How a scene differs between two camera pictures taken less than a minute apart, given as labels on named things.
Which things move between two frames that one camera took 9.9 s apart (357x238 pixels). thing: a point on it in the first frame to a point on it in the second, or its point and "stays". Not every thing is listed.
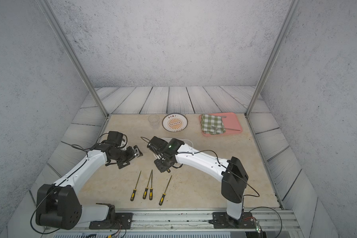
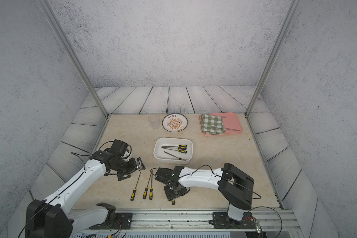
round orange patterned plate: (175, 122) stays
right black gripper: (161, 167) to (168, 196)
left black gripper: (132, 154) to (134, 168)
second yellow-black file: (145, 194) stays
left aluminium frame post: (79, 64) stays
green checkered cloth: (212, 124) stays
